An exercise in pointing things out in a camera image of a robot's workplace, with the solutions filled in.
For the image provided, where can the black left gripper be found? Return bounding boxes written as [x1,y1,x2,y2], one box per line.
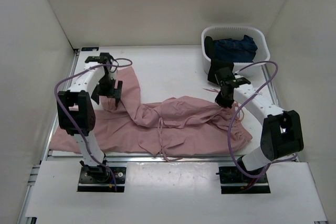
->
[90,74,122,104]

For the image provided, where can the pink trousers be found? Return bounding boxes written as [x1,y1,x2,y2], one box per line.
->
[49,67,253,162]

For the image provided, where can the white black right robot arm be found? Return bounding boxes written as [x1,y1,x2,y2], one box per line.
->
[215,68,304,182]

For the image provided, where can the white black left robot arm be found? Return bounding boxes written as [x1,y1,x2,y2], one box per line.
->
[54,52,122,182]

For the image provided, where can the black garment over basin edge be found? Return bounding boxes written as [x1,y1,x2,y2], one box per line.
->
[204,36,234,85]

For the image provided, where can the dark blue garment in basin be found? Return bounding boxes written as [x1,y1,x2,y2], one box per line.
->
[220,35,258,63]

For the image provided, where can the white plastic basin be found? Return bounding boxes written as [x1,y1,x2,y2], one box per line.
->
[201,25,270,77]

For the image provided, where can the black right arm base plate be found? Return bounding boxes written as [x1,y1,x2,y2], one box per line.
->
[216,166,271,194]

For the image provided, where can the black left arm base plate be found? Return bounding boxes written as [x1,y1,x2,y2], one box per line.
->
[77,166,127,193]

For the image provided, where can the aluminium table frame rail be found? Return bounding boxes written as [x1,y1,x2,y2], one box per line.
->
[15,47,329,224]

